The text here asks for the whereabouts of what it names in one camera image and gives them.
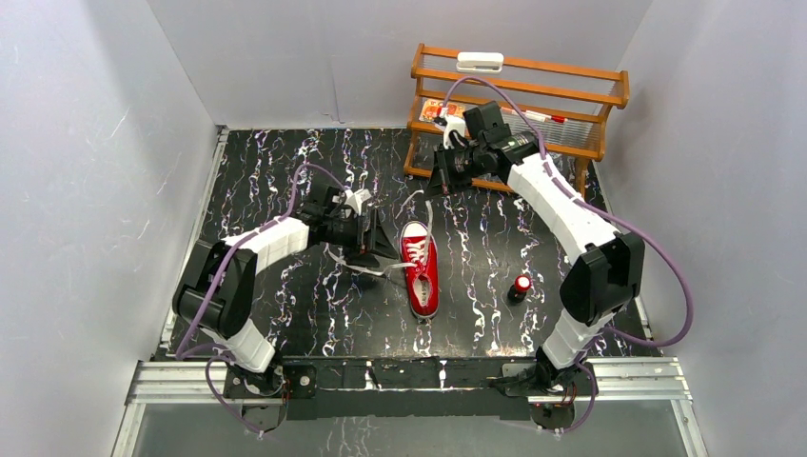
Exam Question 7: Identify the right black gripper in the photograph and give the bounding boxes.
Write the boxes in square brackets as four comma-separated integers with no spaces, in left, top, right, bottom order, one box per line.
[423,142,485,200]

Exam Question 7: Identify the red canvas sneaker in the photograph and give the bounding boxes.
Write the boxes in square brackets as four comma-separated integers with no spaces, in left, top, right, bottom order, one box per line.
[400,221,439,320]

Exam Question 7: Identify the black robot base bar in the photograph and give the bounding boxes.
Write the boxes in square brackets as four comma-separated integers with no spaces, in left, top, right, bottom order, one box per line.
[224,356,593,422]

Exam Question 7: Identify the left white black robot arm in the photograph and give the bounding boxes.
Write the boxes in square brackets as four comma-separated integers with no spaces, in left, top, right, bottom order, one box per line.
[172,185,398,396]

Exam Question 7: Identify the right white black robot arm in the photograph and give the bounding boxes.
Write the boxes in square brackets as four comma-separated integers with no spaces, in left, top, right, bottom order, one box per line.
[425,102,645,394]

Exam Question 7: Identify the orange patterned card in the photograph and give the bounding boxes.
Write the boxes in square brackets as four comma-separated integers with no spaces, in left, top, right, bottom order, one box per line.
[418,98,468,124]

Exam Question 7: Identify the red white marker pen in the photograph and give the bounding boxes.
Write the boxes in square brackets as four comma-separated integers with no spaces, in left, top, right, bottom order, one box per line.
[501,107,567,124]

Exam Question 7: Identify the white stapler on top shelf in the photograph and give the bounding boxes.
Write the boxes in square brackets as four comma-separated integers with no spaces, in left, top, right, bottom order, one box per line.
[455,51,504,74]

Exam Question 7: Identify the small red capped bottle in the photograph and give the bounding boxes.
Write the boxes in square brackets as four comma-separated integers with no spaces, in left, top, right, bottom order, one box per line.
[507,274,532,304]

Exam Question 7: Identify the orange wooden shelf rack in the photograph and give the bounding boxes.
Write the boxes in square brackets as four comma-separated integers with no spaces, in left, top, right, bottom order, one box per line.
[403,44,630,193]

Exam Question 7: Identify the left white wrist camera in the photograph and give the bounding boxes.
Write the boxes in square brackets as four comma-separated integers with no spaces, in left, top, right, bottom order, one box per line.
[344,189,372,215]

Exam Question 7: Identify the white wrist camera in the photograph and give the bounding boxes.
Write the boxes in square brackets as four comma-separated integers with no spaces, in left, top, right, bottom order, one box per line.
[344,189,372,215]
[434,107,466,149]

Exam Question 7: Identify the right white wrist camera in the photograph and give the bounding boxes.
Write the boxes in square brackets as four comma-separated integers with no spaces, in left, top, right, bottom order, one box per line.
[434,107,466,149]

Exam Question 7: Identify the aluminium frame rail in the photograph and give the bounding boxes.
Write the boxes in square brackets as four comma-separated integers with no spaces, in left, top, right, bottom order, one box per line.
[128,357,692,404]

